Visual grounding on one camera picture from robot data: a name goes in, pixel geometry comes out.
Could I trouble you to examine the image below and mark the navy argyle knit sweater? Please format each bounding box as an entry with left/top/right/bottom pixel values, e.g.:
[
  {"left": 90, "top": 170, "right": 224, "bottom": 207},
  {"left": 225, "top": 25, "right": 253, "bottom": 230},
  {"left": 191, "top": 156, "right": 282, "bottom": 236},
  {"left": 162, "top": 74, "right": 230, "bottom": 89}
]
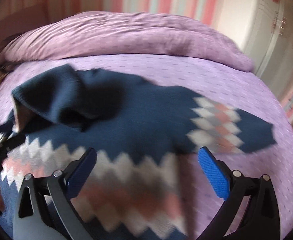
[{"left": 1, "top": 65, "right": 275, "bottom": 239}]

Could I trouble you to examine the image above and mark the purple dotted bed sheet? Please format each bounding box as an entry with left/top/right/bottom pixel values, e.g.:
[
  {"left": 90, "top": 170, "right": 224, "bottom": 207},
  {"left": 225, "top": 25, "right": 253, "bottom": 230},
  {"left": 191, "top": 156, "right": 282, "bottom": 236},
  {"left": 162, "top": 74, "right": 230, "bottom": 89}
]
[{"left": 0, "top": 54, "right": 293, "bottom": 239}]

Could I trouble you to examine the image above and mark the mauve dotted quilt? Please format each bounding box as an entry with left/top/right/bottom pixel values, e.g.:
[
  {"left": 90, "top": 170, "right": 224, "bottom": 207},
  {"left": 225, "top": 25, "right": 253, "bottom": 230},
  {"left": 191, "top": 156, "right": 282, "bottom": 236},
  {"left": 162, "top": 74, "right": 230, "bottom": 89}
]
[{"left": 0, "top": 11, "right": 254, "bottom": 72}]

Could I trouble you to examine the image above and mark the white wardrobe with stickers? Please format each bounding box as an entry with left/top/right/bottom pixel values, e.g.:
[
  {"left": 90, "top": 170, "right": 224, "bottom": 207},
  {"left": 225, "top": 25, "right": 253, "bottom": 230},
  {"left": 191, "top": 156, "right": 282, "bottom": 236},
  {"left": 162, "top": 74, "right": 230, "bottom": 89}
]
[{"left": 236, "top": 0, "right": 293, "bottom": 100}]

